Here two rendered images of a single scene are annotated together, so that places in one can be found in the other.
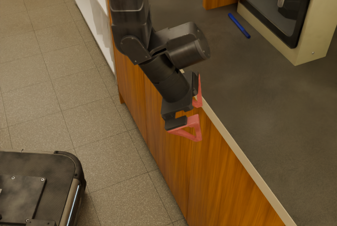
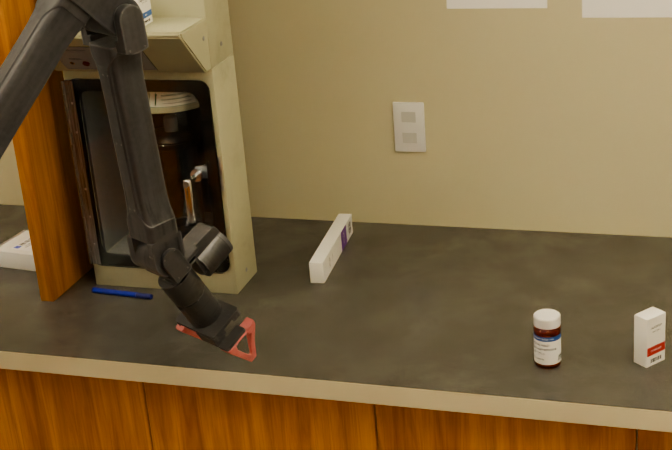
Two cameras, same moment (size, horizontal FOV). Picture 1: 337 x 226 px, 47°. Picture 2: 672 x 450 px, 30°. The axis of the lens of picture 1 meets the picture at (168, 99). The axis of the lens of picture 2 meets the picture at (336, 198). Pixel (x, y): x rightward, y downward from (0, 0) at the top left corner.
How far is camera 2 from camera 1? 150 cm
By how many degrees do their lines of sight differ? 45
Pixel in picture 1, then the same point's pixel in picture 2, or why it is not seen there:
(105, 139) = not seen: outside the picture
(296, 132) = (310, 337)
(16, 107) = not seen: outside the picture
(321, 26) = (241, 229)
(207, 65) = (141, 342)
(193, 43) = (217, 237)
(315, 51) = (247, 267)
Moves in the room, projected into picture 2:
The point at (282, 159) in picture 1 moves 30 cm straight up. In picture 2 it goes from (324, 359) to (310, 204)
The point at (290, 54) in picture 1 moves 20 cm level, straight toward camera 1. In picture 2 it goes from (223, 284) to (263, 321)
